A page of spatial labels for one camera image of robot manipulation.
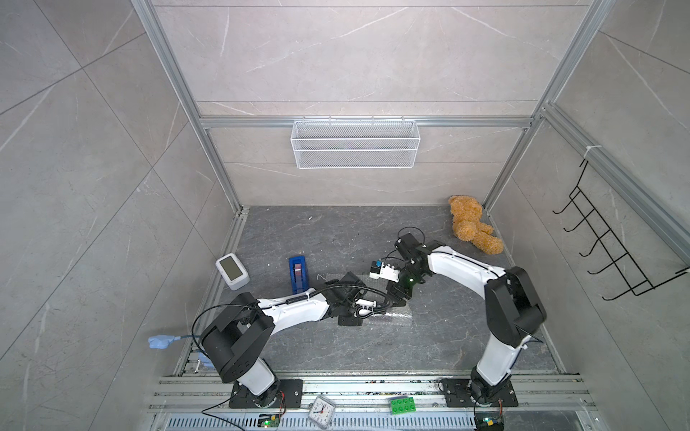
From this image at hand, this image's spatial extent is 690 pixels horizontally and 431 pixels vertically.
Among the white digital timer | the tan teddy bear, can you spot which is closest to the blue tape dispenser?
the white digital timer

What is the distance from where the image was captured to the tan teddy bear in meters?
0.97

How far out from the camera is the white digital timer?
0.94 metres

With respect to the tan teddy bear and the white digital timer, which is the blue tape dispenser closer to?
the white digital timer

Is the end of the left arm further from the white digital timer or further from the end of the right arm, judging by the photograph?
the white digital timer

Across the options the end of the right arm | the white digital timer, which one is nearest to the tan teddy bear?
the end of the right arm

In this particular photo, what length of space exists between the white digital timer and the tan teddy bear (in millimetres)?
816

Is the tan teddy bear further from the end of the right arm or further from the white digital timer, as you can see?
the white digital timer

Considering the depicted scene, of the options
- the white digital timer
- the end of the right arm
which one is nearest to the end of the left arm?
the end of the right arm

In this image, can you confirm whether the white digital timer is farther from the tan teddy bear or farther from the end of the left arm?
the tan teddy bear
